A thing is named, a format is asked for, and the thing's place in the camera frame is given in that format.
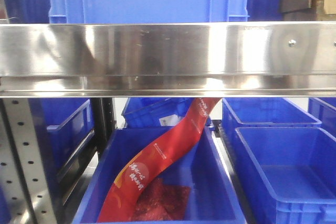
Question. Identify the stainless steel shelf rail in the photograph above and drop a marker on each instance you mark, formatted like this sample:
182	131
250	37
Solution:
278	59

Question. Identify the blue bin back centre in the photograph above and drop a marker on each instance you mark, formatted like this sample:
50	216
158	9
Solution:
155	112

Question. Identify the blue bin lower right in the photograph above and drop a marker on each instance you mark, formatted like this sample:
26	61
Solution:
287	173

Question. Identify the red meat packet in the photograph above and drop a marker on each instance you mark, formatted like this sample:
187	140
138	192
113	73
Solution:
160	202

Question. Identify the blue bin lower left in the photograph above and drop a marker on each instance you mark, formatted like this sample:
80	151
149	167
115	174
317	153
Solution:
60	125

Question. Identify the red printed pouch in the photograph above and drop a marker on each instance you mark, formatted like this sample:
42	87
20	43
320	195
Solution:
157	156

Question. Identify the blue bin with pouch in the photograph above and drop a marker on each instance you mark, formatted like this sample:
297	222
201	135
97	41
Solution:
212	198

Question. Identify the blue bin behind right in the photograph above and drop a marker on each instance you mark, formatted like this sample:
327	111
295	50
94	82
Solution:
263	112

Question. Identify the perforated steel upright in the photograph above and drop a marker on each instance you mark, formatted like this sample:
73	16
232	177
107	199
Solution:
27	176

